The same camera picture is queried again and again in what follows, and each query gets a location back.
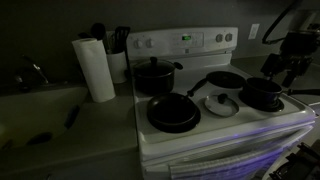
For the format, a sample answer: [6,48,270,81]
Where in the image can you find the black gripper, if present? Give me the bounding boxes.
[260,30,319,89]

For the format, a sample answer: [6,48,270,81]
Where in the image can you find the glass lid with black knob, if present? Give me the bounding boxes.
[203,93,240,118]

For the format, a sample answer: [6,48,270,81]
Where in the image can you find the black pot lid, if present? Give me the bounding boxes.
[133,56,176,78]

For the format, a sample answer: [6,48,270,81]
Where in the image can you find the large black pot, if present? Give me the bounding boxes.
[133,61,184,95]

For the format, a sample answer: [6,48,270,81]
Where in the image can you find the small black saucepan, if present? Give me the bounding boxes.
[242,77,320,109]

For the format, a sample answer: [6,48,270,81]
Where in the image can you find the white electric stove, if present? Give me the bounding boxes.
[125,26,317,180]

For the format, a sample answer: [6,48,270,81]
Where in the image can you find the black metal equipment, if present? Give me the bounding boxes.
[268,141,320,180]

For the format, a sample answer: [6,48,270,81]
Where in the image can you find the striped dish towel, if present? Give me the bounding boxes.
[168,146,294,180]

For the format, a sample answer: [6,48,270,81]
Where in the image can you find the black frying pan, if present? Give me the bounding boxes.
[146,77,208,127]

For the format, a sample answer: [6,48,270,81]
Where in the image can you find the black slotted spatula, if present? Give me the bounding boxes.
[112,25,132,54]

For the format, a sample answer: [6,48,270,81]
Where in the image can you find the white utensil holder crock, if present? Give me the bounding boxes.
[105,49,129,84]

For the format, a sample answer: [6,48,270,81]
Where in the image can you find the white paper towel roll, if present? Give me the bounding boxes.
[71,37,117,103]

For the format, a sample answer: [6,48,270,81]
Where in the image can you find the black cooking spoon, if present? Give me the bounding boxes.
[90,22,110,54]

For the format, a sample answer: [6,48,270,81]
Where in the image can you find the dark kitchen utensil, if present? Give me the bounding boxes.
[77,31,94,40]

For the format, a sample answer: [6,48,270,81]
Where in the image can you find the metal sink faucet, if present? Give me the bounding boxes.
[13,54,50,94]

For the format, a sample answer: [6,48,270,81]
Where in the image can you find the white kitchen sink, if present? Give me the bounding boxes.
[0,85,90,152]

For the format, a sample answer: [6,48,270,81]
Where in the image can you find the dark utensil in sink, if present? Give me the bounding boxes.
[26,131,54,147]

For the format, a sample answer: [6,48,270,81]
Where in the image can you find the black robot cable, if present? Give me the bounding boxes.
[261,0,303,46]

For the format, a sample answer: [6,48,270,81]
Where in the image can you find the white wall outlet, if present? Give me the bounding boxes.
[248,23,261,41]

